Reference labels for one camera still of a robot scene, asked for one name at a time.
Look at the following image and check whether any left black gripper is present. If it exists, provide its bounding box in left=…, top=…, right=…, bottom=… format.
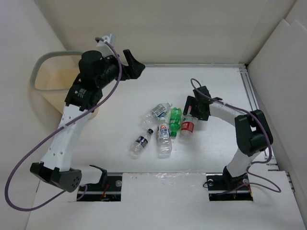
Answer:
left=96, top=49, right=145, bottom=89

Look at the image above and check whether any green soda bottle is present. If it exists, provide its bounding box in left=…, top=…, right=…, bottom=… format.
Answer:
left=169, top=107, right=182, bottom=138

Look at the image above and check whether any red label red cap bottle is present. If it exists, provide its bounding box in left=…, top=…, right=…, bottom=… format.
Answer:
left=179, top=105, right=197, bottom=144

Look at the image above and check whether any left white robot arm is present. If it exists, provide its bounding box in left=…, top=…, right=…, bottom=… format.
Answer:
left=30, top=49, right=145, bottom=193

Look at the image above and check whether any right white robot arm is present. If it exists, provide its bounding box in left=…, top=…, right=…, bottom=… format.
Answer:
left=183, top=86, right=273, bottom=194

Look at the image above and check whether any beige bin with grey rim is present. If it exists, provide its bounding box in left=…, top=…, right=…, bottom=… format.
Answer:
left=30, top=50, right=100, bottom=118

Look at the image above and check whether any crushed clear water bottle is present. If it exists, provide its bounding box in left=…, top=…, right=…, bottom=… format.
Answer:
left=141, top=103, right=172, bottom=127

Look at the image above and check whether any orange blue label clear bottle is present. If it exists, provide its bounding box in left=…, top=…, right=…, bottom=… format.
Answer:
left=157, top=117, right=172, bottom=159

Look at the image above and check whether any black cap small bottle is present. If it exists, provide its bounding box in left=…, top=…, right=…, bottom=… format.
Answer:
left=130, top=128, right=154, bottom=155

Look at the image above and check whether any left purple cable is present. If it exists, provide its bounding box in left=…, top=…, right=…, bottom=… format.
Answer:
left=4, top=37, right=123, bottom=212

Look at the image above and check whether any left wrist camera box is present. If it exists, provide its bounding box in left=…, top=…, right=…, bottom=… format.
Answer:
left=95, top=34, right=116, bottom=54

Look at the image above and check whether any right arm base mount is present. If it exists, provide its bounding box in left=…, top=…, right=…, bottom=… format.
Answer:
left=203, top=173, right=253, bottom=201

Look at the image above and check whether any aluminium frame rail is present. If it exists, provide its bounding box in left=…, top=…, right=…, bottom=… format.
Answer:
left=143, top=63, right=295, bottom=192

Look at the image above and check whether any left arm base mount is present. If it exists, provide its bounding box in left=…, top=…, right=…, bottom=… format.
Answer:
left=76, top=173, right=122, bottom=202

